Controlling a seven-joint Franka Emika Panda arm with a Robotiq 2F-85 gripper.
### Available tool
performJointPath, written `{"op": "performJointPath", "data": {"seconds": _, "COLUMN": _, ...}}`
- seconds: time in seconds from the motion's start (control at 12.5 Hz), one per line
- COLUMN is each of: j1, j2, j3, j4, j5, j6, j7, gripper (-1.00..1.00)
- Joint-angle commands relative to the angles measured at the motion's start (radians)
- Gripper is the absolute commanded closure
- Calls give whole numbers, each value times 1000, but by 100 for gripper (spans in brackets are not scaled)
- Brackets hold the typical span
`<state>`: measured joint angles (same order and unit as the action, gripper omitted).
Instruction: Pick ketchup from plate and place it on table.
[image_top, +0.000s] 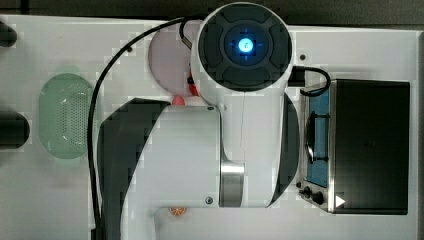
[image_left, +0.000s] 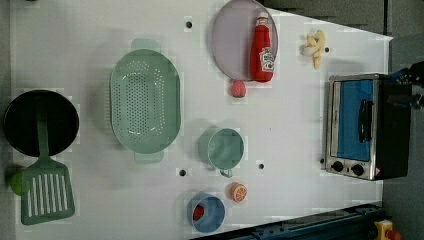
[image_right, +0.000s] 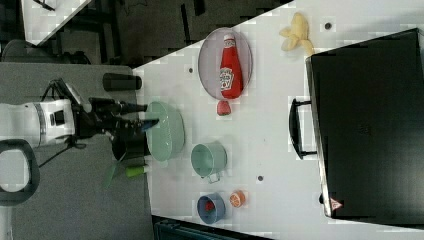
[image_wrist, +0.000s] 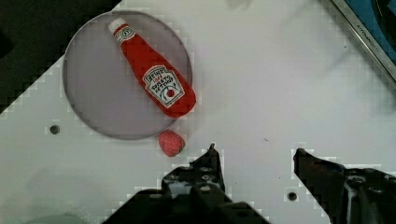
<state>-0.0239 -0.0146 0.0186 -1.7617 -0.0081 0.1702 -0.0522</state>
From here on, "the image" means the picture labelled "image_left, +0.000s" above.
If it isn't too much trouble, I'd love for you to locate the light purple round plate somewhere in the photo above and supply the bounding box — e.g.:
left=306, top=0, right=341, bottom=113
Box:
left=209, top=0, right=278, bottom=81

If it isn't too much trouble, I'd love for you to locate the orange slice toy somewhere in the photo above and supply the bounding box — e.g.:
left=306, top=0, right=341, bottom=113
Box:
left=230, top=183, right=248, bottom=202

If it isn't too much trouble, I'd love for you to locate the blue cup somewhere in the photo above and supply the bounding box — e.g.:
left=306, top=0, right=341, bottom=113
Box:
left=187, top=192, right=226, bottom=233

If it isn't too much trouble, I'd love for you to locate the black frying pan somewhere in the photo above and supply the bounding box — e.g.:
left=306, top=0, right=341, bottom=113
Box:
left=3, top=90, right=79, bottom=157

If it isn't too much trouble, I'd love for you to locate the pink strawberry toy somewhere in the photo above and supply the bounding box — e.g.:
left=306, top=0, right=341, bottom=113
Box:
left=231, top=80, right=246, bottom=98

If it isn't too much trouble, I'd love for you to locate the red toy in cup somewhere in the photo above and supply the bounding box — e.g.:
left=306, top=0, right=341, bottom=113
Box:
left=192, top=205, right=205, bottom=221

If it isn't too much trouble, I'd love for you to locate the lime green round object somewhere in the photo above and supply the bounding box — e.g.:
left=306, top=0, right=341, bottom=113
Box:
left=10, top=171, right=22, bottom=196

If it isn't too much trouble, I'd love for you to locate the green mug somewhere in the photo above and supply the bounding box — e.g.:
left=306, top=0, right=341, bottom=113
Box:
left=198, top=127, right=244, bottom=178

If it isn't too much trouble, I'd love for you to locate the yellow red emergency button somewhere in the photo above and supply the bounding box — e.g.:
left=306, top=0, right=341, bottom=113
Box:
left=374, top=220, right=403, bottom=240

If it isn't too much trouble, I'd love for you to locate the green slotted spatula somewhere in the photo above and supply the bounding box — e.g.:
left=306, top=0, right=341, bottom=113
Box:
left=21, top=109, right=75, bottom=226

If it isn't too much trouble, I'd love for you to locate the silver black toaster oven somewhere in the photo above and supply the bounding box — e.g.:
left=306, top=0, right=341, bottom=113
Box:
left=325, top=74, right=412, bottom=181

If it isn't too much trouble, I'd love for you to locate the green perforated colander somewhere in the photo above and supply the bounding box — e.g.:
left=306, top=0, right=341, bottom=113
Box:
left=109, top=38, right=181, bottom=164

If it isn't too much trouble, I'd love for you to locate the yellow peeled banana toy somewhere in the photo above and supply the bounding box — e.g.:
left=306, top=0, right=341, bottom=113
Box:
left=301, top=30, right=326, bottom=69

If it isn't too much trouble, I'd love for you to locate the red plush ketchup bottle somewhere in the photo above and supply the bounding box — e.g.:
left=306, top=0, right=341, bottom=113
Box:
left=250, top=12, right=274, bottom=83

